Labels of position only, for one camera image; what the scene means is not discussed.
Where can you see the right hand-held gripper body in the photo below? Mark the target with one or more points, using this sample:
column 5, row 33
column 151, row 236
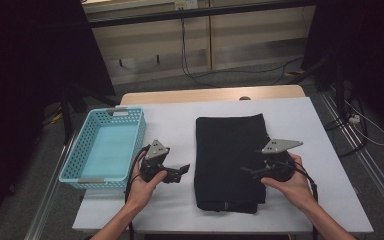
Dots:
column 281, row 163

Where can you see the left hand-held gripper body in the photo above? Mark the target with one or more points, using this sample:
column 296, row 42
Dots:
column 155, row 156

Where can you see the dark knit vest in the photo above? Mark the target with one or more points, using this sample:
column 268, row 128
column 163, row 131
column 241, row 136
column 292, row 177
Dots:
column 230, row 166

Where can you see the light blue plastic basket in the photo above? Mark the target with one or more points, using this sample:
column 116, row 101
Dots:
column 108, row 150

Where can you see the person's right hand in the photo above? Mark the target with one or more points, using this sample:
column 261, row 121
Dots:
column 296, row 190

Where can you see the person's left hand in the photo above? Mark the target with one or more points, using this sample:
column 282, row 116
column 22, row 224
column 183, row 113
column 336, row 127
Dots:
column 143, row 193

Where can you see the dark round table grommet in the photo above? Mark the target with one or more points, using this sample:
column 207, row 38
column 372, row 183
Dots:
column 245, row 98

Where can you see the wooden table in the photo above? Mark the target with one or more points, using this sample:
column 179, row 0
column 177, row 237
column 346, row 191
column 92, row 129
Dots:
column 213, row 93

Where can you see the white power plug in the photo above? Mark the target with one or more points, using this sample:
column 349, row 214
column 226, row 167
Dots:
column 354, row 119

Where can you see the black stand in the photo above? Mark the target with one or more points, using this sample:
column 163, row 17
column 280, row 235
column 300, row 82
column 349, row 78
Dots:
column 67, row 113
column 339, row 86

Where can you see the beige panelled cabinet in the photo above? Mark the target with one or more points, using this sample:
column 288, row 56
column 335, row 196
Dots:
column 246, row 43

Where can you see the black curtain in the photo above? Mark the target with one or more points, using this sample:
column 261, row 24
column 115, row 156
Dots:
column 363, row 50
column 30, row 66

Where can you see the black horizontal beam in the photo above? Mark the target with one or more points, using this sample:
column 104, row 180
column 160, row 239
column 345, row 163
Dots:
column 196, row 13

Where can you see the aluminium floor rail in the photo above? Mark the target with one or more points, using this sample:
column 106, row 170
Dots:
column 370, row 166
column 51, row 186

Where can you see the white wall socket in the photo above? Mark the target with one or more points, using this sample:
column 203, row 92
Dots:
column 186, row 4

